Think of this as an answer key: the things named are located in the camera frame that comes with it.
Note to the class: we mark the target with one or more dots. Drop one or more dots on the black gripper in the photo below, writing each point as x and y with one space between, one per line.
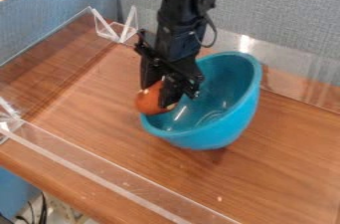
169 61

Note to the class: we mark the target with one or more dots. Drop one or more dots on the clear acrylic left barrier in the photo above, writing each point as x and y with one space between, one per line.
23 32

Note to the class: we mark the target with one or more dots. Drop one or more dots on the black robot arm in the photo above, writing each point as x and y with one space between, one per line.
186 13

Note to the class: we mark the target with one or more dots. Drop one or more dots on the clear acrylic back barrier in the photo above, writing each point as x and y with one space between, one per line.
295 74

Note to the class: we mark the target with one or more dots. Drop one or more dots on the clear acrylic barrier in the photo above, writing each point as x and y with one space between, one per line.
23 32
55 162
295 74

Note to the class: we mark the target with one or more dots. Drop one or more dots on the toy mushroom brown cap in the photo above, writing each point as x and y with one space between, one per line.
151 102

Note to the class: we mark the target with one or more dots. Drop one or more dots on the blue plastic bowl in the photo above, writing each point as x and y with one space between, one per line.
211 121

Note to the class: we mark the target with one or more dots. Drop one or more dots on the clear acrylic front barrier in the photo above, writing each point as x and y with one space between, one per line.
55 162

